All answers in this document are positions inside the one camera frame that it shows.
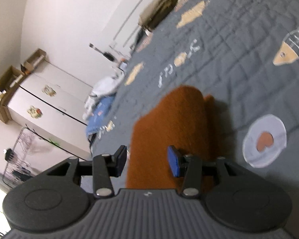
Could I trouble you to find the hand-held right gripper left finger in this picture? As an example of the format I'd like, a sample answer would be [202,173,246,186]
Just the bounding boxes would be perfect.
[46,145,127,199]

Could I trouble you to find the white headboard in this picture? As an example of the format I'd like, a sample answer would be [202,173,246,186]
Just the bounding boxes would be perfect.
[113,0,175,48]

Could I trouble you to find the white wardrobe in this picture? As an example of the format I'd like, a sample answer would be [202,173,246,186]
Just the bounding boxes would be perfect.
[7,61,94,160]

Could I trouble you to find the brown sweater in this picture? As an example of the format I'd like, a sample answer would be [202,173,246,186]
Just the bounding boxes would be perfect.
[126,86,216,195]

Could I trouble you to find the black clothes rack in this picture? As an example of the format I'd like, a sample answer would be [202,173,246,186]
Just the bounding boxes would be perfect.
[2,124,90,188]

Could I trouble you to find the large open cardboard box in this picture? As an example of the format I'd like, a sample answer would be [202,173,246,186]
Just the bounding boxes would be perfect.
[0,66,24,123]

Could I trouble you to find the folded khaki clothes stack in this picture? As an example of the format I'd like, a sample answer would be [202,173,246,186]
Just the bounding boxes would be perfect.
[139,0,187,30]

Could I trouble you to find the small cardboard box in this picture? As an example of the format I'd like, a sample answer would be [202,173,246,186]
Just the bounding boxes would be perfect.
[24,48,50,74]

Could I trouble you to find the mouse sticker with brown dress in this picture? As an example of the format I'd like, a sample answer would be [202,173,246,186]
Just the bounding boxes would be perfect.
[42,85,56,96]

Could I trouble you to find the light grey hoodie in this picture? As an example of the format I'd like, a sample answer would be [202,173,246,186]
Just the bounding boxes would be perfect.
[83,73,126,112]

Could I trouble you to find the black hair brush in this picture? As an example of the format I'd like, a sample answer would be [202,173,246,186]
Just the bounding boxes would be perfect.
[89,43,115,61]

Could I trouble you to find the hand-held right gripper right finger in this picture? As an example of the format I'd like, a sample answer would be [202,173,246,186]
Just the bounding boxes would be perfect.
[167,146,250,199]

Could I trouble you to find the blue printed pillow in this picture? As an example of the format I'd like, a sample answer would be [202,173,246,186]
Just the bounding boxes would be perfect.
[86,96,116,135]

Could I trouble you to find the grey printed quilt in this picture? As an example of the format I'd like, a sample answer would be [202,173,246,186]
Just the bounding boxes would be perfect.
[86,0,299,239]

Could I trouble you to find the mouse sticker with red flower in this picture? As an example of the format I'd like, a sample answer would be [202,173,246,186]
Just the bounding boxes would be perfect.
[27,106,43,119]

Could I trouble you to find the bunch of pink clothes hangers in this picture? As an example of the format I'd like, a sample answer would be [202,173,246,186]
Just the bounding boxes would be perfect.
[16,129,39,153]

